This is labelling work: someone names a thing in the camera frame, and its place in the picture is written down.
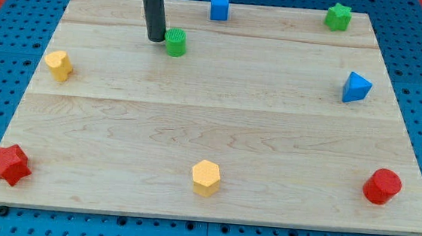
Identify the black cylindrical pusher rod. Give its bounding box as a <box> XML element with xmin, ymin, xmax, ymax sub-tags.
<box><xmin>142</xmin><ymin>0</ymin><xmax>166</xmax><ymax>42</ymax></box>

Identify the green star block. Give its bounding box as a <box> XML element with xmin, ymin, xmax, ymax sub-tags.
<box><xmin>323</xmin><ymin>3</ymin><xmax>352</xmax><ymax>32</ymax></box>

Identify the red star block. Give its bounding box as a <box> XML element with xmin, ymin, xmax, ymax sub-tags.
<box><xmin>0</xmin><ymin>144</ymin><xmax>32</xmax><ymax>186</ymax></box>

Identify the green cylinder block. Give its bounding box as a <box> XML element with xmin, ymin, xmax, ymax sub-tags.
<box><xmin>165</xmin><ymin>28</ymin><xmax>187</xmax><ymax>57</ymax></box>

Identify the blue cube block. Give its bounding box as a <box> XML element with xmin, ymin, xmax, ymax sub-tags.
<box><xmin>210</xmin><ymin>0</ymin><xmax>229</xmax><ymax>21</ymax></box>

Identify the yellow heart block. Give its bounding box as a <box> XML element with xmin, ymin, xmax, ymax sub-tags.
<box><xmin>44</xmin><ymin>50</ymin><xmax>73</xmax><ymax>82</ymax></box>

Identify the wooden board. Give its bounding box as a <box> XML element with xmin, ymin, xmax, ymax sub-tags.
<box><xmin>0</xmin><ymin>0</ymin><xmax>422</xmax><ymax>236</ymax></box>

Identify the yellow hexagon block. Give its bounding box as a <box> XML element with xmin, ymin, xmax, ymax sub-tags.
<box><xmin>192</xmin><ymin>159</ymin><xmax>220</xmax><ymax>198</ymax></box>

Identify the blue triangle block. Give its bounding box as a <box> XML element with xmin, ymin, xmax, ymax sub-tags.
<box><xmin>342</xmin><ymin>72</ymin><xmax>373</xmax><ymax>103</ymax></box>

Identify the red cylinder block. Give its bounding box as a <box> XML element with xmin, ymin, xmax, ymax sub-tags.
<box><xmin>363</xmin><ymin>168</ymin><xmax>402</xmax><ymax>205</ymax></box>

